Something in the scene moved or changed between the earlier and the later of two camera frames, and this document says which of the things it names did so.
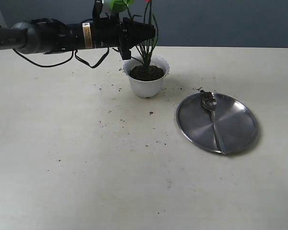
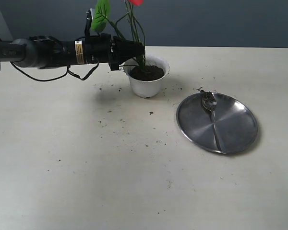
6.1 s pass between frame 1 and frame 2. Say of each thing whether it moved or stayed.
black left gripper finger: moved
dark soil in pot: stayed
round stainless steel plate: stayed
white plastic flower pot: stayed
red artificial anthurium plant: moved
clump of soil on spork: stayed
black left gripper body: moved
